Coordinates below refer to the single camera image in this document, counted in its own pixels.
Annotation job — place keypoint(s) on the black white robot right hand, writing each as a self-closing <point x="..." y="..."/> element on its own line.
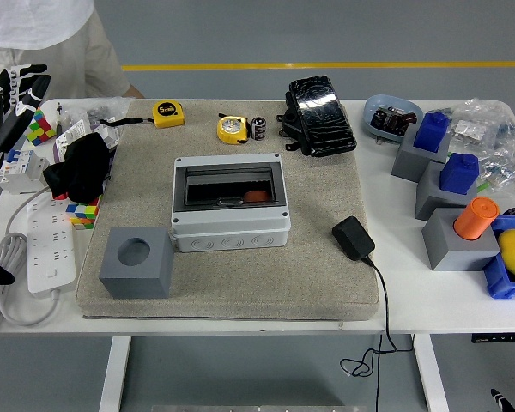
<point x="506" y="403"/>

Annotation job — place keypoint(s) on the smoky transparent box lid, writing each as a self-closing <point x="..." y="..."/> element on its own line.
<point x="206" y="206"/>

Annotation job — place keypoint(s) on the grey plastic junction box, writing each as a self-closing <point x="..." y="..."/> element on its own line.
<point x="236" y="240"/>

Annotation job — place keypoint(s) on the orange cylinder battery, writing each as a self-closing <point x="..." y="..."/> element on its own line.
<point x="476" y="219"/>
<point x="255" y="196"/>

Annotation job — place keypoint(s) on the large colourful puzzle cube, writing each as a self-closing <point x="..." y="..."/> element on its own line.
<point x="43" y="131"/>

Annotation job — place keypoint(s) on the black table control panel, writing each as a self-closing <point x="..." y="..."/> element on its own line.
<point x="498" y="337"/>

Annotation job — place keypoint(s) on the white circuit breaker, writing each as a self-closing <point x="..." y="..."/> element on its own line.
<point x="23" y="171"/>

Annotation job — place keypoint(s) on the thin dark pen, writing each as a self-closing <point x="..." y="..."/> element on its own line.
<point x="59" y="118"/>

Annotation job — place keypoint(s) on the white packaged card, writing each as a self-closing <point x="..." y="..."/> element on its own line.
<point x="70" y="135"/>

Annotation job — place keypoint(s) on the person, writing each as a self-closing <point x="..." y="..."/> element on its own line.
<point x="47" y="21"/>

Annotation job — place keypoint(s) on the black cloth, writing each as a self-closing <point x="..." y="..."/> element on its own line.
<point x="83" y="165"/>

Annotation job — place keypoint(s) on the clear bag of metal parts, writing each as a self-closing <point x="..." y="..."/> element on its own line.
<point x="98" y="109"/>

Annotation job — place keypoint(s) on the blue plastic bin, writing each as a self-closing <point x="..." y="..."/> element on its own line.
<point x="502" y="283"/>

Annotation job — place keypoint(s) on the small white electrical module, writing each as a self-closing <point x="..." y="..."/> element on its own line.
<point x="110" y="137"/>

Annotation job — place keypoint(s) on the small colourful puzzle cube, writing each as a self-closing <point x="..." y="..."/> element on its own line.
<point x="82" y="212"/>

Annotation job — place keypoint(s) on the white table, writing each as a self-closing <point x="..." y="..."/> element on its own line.
<point x="412" y="300"/>

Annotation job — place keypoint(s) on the white power strip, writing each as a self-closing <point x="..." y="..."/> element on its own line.
<point x="51" y="253"/>

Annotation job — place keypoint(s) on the grey block holder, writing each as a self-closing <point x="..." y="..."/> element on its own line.
<point x="429" y="201"/>
<point x="407" y="165"/>
<point x="455" y="255"/>

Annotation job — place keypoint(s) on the square yellow tape measure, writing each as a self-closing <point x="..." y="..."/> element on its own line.
<point x="168" y="115"/>

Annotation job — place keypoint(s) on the small black part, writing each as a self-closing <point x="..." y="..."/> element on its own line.
<point x="513" y="212"/>

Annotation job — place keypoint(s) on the grey block with round hole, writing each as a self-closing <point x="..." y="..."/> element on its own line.
<point x="137" y="279"/>

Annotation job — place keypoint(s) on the black power adapter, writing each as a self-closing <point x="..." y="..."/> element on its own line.
<point x="353" y="238"/>

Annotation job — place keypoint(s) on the blue plastic block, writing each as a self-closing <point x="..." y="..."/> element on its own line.
<point x="458" y="173"/>
<point x="431" y="133"/>

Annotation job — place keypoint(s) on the round yellow tape measure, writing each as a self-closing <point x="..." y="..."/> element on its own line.
<point x="232" y="129"/>

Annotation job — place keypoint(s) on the clear bags of small parts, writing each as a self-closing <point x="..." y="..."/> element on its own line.
<point x="506" y="150"/>

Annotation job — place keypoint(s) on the small black cylinder capacitor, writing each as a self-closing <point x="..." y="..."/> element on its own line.
<point x="258" y="128"/>

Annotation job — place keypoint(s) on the small bag of white parts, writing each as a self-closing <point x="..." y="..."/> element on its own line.
<point x="468" y="129"/>

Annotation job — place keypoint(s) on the beige fabric mat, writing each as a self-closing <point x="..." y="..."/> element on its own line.
<point x="257" y="279"/>

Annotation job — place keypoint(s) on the dark electronic components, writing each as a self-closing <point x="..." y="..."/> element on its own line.
<point x="392" y="120"/>

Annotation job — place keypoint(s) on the light blue dish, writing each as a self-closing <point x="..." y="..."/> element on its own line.
<point x="371" y="118"/>

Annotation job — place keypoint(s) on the black foot pedal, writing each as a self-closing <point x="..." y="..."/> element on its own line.
<point x="326" y="120"/>

